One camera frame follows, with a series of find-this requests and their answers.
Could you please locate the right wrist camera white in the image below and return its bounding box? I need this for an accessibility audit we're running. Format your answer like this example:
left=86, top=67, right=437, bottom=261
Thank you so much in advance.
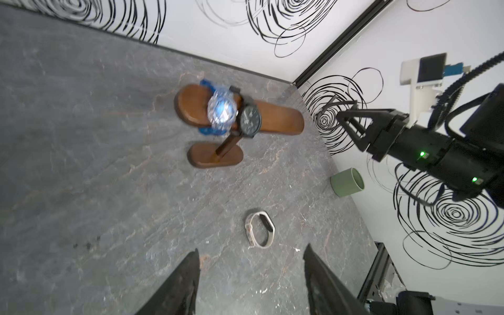
left=400, top=53, right=471, bottom=128

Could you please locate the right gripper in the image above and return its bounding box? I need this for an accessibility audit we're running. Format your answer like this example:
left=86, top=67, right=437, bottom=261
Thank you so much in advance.
left=337, top=109, right=410, bottom=162

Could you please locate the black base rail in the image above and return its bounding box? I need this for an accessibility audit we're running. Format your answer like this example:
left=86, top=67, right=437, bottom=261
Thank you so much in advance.
left=357, top=242, right=396, bottom=305

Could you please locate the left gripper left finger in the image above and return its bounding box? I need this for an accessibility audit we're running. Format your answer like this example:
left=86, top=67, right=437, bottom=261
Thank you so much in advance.
left=136, top=249, right=200, bottom=315

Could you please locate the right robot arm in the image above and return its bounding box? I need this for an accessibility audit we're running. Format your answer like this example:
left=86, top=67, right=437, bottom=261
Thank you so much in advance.
left=329, top=53, right=503, bottom=306

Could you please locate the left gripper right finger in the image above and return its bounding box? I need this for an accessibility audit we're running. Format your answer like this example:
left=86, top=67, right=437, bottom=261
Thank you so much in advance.
left=303, top=244, right=368, bottom=315

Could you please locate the green ceramic cup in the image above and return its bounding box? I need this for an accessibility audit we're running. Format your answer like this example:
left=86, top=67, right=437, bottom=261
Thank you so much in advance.
left=330, top=168, right=365, bottom=197

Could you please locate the black strap watch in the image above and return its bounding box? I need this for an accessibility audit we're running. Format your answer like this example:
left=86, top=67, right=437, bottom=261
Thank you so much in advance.
left=229, top=86, right=262, bottom=139

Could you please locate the white watch band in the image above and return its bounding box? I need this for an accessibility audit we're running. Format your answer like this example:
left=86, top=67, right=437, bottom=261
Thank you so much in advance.
left=244, top=209, right=276, bottom=249

